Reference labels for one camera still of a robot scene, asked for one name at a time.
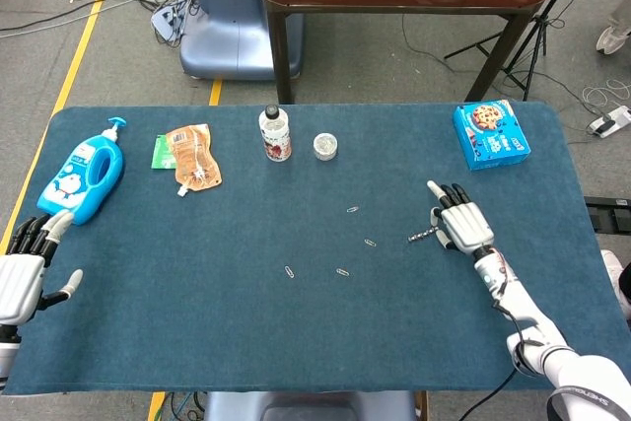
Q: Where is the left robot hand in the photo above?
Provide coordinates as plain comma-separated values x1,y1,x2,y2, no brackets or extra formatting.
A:
0,210,84,326

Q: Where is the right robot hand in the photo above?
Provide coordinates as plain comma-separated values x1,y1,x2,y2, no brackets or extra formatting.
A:
426,179,496,260

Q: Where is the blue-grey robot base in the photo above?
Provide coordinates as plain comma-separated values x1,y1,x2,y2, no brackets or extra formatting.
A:
178,0,305,81

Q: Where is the blue cookie box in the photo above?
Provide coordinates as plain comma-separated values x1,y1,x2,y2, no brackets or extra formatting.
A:
453,99,531,173

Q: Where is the blue pump bottle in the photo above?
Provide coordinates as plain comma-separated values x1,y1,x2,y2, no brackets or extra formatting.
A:
36,116,127,227

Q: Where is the black foot pedal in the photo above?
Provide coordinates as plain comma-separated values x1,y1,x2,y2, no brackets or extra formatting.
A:
584,196,631,234

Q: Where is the small clear paper clip jar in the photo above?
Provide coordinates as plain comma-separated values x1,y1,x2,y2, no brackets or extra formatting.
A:
312,132,339,162

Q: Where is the white shoe beside table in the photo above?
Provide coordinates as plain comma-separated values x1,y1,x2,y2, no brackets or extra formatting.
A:
599,248,631,319

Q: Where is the white power strip with pedal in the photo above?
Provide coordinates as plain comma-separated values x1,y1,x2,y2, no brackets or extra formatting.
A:
586,105,631,139

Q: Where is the green packet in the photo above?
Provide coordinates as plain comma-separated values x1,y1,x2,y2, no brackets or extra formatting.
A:
150,134,177,171

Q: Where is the white drink bottle black cap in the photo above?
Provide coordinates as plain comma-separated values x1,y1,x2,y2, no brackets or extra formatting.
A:
257,104,293,164

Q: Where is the orange spout pouch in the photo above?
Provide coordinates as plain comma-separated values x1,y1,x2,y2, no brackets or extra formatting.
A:
165,123,224,197

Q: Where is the black tripod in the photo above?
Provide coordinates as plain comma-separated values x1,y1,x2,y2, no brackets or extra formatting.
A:
443,0,593,102

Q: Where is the blue table cloth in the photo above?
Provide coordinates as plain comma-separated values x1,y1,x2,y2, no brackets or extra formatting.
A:
0,101,631,396

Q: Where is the person's white shoe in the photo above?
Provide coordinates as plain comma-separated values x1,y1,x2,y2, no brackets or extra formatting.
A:
595,26,631,55

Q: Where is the own robot grey base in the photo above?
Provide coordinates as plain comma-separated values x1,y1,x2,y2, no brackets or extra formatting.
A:
202,389,418,421

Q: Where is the grey power strip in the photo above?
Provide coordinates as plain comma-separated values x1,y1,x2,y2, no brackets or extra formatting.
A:
150,0,192,41

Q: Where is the white loose cable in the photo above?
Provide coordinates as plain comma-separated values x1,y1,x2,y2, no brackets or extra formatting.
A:
581,78,631,116

